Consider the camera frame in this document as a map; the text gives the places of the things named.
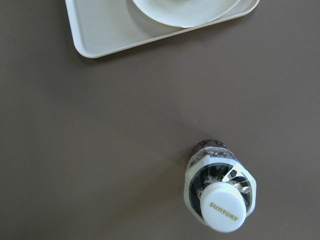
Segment tea bottle white cap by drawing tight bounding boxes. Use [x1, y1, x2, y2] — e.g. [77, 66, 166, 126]
[183, 139, 257, 233]

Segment cream rectangular tray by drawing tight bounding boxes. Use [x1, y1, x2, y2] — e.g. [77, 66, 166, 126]
[65, 0, 260, 59]

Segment white round plate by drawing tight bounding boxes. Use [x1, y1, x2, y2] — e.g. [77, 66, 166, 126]
[133, 0, 238, 28]

